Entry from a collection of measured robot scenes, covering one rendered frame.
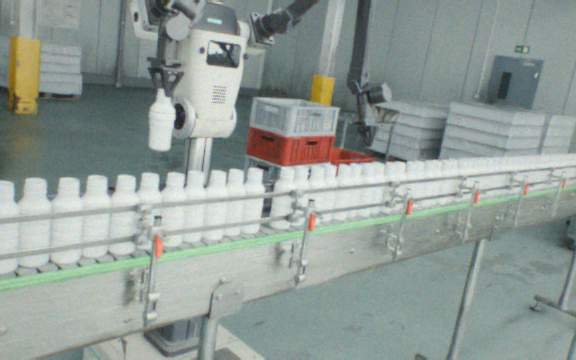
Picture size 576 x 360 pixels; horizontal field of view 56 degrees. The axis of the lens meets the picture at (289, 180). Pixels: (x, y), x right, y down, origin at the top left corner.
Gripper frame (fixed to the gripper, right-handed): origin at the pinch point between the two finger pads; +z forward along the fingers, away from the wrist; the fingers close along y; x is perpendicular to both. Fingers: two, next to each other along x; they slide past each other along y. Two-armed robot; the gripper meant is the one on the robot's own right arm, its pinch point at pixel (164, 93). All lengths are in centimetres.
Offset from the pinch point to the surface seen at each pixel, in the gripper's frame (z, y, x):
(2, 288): 32, 34, -51
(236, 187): 18.8, 31.2, 2.7
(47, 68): 60, -877, 306
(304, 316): 131, -57, 141
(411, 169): 18, 33, 79
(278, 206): 25.3, 31.2, 18.1
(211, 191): 19.2, 30.9, -4.6
